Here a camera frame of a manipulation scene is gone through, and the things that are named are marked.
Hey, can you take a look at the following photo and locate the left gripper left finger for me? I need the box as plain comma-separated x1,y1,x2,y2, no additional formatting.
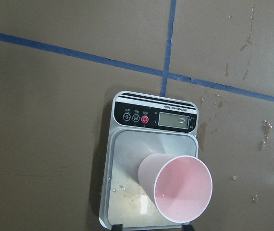
111,224,123,231

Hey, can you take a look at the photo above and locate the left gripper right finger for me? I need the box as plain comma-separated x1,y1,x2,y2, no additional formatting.
181,224,193,231

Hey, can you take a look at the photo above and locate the grey digital kitchen scale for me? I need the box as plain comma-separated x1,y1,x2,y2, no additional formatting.
99,91,199,231

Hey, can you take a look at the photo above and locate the pink plastic cup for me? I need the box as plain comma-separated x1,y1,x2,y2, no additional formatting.
137,154,213,223

